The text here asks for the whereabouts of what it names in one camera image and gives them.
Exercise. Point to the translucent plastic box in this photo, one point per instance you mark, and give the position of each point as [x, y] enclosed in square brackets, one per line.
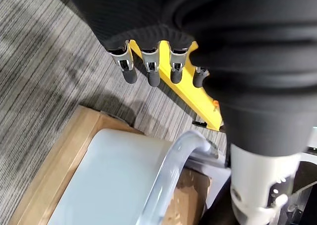
[111, 175]

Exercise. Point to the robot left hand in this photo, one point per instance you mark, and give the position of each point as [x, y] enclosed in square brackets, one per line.
[223, 36]

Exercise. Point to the yellow metal shelf beam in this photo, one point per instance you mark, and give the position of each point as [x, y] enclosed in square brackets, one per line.
[195, 97]

